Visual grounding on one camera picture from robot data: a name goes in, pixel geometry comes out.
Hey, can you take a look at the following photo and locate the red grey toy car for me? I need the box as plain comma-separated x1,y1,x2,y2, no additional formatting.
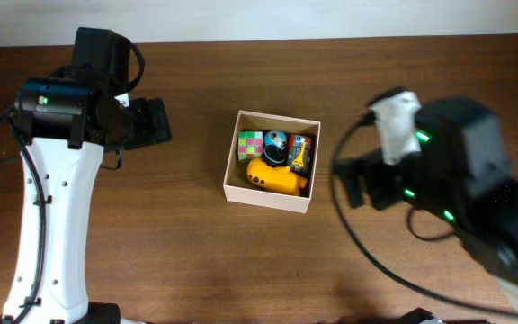
287,134,312,177

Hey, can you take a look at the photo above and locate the pastel puzzle cube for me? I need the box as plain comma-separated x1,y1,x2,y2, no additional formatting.
237,130,263,161

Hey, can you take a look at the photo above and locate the orange toy figure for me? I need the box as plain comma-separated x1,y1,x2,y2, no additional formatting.
246,157,308,196

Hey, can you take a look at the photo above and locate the black round cap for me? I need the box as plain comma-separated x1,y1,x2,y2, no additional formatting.
263,145,288,167

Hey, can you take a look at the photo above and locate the blue ball with eyes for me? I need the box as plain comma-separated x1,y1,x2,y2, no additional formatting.
263,130,288,149

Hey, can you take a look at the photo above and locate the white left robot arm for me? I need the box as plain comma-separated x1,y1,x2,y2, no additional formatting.
0,77,171,323

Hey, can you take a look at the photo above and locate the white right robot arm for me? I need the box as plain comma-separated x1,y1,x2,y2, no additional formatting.
331,92,518,318

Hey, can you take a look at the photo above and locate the pink cardboard box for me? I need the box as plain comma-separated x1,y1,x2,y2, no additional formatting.
223,111,321,213

